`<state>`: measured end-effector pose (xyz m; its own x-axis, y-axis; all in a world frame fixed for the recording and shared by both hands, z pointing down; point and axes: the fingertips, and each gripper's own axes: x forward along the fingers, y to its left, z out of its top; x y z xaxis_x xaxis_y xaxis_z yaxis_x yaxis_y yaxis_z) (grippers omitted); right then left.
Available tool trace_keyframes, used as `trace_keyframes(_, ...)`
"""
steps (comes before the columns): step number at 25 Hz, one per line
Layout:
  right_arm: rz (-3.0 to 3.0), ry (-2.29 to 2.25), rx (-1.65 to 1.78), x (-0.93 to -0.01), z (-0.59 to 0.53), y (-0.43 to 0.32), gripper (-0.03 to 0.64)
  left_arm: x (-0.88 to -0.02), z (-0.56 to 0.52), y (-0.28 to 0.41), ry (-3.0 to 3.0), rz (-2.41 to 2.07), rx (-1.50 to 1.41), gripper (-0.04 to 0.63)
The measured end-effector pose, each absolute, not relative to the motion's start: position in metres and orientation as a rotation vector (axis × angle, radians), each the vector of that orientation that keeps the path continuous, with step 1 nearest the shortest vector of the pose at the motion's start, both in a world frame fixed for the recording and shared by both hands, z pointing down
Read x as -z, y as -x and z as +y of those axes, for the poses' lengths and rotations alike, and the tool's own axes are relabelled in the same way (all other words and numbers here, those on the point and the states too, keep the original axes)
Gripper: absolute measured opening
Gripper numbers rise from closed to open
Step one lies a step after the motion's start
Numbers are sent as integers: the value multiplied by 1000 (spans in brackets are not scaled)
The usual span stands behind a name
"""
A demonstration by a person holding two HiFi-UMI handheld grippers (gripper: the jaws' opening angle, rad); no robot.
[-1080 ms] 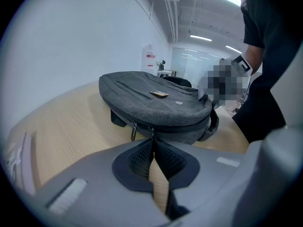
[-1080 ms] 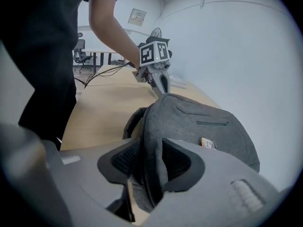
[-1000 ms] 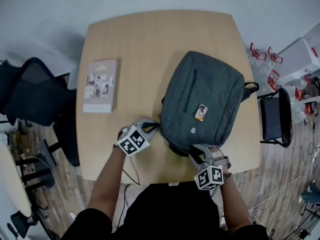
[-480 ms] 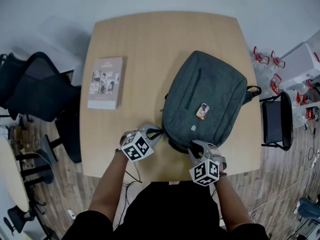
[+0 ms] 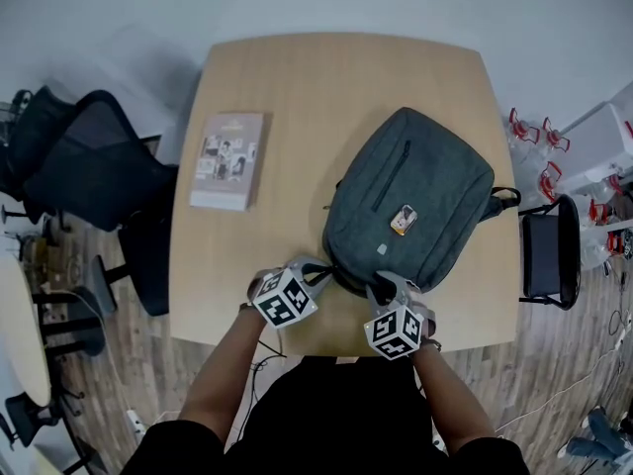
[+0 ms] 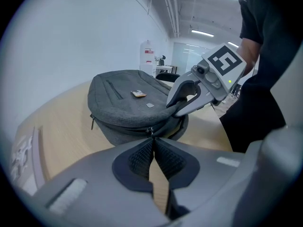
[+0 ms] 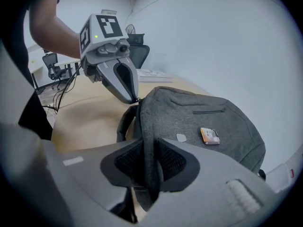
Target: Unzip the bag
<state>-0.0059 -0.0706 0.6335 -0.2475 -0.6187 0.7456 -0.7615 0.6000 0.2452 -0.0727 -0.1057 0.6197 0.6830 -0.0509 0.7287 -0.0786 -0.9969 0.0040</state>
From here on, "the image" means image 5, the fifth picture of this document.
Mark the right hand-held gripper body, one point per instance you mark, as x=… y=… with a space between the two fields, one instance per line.
x=393 y=334

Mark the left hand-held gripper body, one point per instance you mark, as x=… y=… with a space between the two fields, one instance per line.
x=284 y=302

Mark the dark grey backpack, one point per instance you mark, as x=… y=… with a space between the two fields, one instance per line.
x=415 y=181

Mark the person's left forearm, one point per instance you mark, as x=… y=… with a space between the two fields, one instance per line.
x=222 y=379

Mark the person's right forearm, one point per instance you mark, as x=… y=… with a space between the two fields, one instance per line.
x=450 y=399

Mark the person's right hand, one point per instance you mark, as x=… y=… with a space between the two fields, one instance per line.
x=427 y=322

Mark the small printed badge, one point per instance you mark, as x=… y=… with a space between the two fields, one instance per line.
x=404 y=219

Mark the person's black clothing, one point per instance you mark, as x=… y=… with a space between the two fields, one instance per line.
x=336 y=413

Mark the beige paperback book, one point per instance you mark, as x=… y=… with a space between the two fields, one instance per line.
x=230 y=161

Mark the black folding chair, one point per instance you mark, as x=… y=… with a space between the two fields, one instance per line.
x=544 y=255

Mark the group of clear water jugs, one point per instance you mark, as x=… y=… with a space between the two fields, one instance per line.
x=529 y=151

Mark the white power strip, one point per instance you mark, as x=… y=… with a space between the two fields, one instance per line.
x=135 y=422

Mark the black mesh office chair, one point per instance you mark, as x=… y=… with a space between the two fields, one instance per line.
x=39 y=117
x=27 y=413
x=99 y=166

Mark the white cabinet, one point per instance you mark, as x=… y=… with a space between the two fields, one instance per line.
x=603 y=136

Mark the round beige table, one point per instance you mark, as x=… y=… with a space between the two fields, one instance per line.
x=20 y=329

